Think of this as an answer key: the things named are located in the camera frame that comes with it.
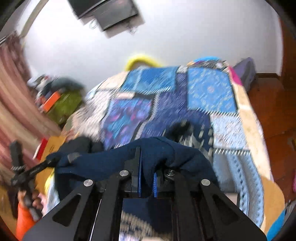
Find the orange box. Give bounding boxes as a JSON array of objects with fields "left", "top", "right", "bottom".
[{"left": 42, "top": 91, "right": 61, "bottom": 113}]

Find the large black wall television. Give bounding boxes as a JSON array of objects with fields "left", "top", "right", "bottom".
[{"left": 68, "top": 0, "right": 106, "bottom": 19}]

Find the person's left hand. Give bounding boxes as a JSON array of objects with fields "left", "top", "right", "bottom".
[{"left": 18, "top": 189, "right": 44, "bottom": 211}]

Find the brown wooden wardrobe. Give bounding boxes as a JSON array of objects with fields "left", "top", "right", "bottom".
[{"left": 280, "top": 20, "right": 296, "bottom": 89}]

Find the purple backpack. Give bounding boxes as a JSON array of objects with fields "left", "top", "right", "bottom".
[{"left": 233, "top": 57, "right": 258, "bottom": 92}]

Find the blue patchwork quilt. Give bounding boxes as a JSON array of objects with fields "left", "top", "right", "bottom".
[{"left": 68, "top": 59, "right": 285, "bottom": 240}]

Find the red white box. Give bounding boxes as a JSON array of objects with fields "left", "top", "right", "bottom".
[{"left": 33, "top": 138, "right": 48, "bottom": 161}]

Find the striped red curtain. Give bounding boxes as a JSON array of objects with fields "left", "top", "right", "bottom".
[{"left": 0, "top": 32, "right": 62, "bottom": 167}]

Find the small black wall monitor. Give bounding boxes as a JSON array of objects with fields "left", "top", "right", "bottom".
[{"left": 92, "top": 0, "right": 138, "bottom": 31}]

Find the yellow round object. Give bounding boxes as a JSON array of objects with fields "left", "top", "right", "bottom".
[{"left": 125, "top": 55, "right": 163, "bottom": 71}]

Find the navy patterned hooded garment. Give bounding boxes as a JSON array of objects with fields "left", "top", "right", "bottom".
[{"left": 46, "top": 120, "right": 219, "bottom": 241}]

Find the wooden folding lap desk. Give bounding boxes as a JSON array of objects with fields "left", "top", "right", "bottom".
[{"left": 34, "top": 135, "right": 68, "bottom": 193}]

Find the black folded garment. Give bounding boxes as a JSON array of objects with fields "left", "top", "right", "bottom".
[{"left": 58, "top": 136, "right": 104, "bottom": 154}]

